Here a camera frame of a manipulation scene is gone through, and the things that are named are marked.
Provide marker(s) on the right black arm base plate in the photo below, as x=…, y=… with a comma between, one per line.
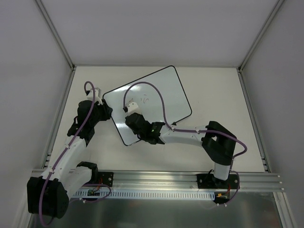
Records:
x=208, y=181

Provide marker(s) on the white slotted cable duct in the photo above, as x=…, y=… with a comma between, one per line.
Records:
x=149, y=194

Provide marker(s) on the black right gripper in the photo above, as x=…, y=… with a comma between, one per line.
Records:
x=132, y=119

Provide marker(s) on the white whiteboard black frame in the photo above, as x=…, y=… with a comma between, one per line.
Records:
x=147, y=92

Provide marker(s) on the left corner aluminium post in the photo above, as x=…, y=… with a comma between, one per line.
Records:
x=46, y=17

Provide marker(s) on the left table edge aluminium rail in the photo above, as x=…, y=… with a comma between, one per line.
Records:
x=57, y=120

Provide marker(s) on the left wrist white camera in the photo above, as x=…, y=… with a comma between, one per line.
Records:
x=94, y=93

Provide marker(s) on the right corner aluminium post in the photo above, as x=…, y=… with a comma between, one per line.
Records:
x=266, y=25

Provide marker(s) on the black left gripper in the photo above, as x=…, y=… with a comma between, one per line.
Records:
x=104, y=112

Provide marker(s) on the corner aluminium post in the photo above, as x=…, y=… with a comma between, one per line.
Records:
x=46, y=17
x=266, y=25

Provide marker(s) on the small green circuit board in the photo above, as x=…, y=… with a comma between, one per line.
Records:
x=93, y=193

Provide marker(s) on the front aluminium rail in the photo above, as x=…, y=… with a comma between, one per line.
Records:
x=175, y=180

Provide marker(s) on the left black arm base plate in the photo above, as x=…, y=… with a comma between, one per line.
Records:
x=106, y=178

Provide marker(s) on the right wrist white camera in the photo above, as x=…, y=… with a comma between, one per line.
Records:
x=132, y=107

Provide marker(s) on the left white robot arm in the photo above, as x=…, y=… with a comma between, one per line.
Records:
x=49, y=194

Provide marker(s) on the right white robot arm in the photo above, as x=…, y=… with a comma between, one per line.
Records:
x=216, y=140

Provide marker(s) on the wrist white camera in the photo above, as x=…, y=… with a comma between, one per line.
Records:
x=94, y=93
x=132, y=107

